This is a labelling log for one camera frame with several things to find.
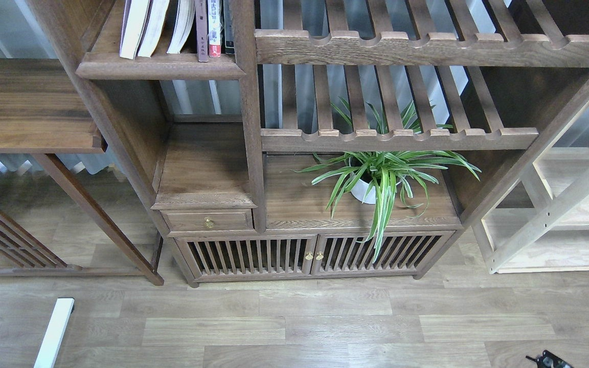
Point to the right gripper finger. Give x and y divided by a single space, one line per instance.
548 360

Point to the white and yellow book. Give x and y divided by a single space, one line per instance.
184 18

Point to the red cover book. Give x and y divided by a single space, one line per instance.
157 16

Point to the pale pink book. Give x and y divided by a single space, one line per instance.
133 26

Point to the light wooden shelf unit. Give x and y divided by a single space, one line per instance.
551 233

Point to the right slatted cabinet door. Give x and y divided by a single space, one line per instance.
349 255

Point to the green spider plant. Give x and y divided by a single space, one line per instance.
384 176

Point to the white plant pot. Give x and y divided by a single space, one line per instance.
369 188

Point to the dark wooden bookshelf cabinet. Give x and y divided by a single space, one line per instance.
493 80

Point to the small wooden drawer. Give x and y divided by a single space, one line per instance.
208 220

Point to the dark upright book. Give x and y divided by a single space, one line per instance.
227 32

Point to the red white upright book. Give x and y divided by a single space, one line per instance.
214 28

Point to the white metal leg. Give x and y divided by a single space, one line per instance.
53 337

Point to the maroon upright book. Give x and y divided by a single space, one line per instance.
201 22

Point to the dark wooden side table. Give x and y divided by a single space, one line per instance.
42 114

